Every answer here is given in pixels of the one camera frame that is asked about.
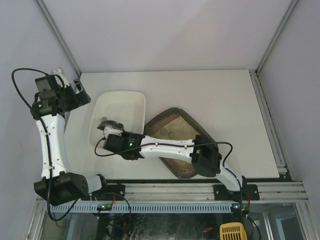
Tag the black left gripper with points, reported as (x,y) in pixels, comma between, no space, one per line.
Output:
(81,94)

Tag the grey litter box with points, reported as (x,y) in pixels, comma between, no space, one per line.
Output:
(184,127)

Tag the white plastic tray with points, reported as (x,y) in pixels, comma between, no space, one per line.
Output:
(125,107)

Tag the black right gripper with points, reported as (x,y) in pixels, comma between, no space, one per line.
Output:
(110,125)

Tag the aluminium frame rail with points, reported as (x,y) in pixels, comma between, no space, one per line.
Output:
(205,192)

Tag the black litter scoop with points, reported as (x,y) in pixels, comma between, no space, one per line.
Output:
(110,124)

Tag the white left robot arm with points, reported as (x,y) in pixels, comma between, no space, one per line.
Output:
(59,184)

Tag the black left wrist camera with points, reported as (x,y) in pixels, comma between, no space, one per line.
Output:
(46,83)

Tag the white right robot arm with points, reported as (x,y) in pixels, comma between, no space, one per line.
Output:
(207,157)

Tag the yellow slotted scoop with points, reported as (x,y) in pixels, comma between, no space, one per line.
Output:
(232,231)

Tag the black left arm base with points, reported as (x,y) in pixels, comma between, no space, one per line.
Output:
(106,193)

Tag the grey slotted cable duct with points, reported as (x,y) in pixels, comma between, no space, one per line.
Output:
(152,208)

